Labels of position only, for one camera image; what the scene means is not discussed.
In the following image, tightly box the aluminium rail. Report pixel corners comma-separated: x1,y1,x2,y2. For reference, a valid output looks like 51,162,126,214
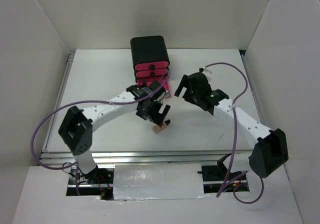
240,53,264,125
41,52,76,152
37,150,253,165

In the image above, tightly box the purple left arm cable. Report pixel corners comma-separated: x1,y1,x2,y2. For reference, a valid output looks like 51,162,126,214
30,71,171,197

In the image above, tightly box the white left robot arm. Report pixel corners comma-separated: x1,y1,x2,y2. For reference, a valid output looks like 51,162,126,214
58,81,170,184

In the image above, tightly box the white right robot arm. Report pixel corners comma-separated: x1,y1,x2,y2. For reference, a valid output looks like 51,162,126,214
174,72,289,179

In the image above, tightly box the aluminium left side rail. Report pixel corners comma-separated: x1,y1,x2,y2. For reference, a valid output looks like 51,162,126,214
41,52,76,152

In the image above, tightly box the aluminium right side rail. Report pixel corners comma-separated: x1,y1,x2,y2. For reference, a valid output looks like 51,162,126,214
240,53,264,125

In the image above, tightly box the beige foundation bottle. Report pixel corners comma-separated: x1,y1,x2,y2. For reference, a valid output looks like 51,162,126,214
152,119,171,134

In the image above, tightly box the black drawer organizer box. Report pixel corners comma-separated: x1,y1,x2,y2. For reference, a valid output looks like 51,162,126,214
130,35,170,81

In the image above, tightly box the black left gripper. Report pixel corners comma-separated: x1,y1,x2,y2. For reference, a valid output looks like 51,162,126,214
135,98,170,127

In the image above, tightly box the aluminium front rail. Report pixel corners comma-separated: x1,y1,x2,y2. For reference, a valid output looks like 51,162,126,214
37,150,253,165

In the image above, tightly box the white foil cover sheet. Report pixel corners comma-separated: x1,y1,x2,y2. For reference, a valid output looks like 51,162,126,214
113,163,205,201

